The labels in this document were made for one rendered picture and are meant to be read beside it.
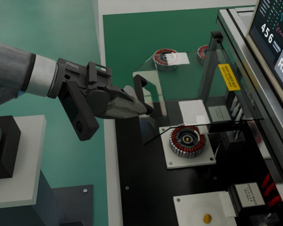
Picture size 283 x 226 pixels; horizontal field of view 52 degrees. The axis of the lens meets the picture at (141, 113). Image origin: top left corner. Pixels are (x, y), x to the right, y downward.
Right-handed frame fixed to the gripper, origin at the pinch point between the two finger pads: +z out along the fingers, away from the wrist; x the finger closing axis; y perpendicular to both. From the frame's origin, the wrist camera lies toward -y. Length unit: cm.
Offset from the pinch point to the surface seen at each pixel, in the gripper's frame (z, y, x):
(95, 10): 16, 145, 58
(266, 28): 17.8, 9.4, -25.6
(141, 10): 25, 94, 21
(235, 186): 24.4, -13.5, 1.4
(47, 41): -1, 177, 122
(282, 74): 19.4, -1.7, -22.8
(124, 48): 15, 63, 26
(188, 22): 43, 80, 10
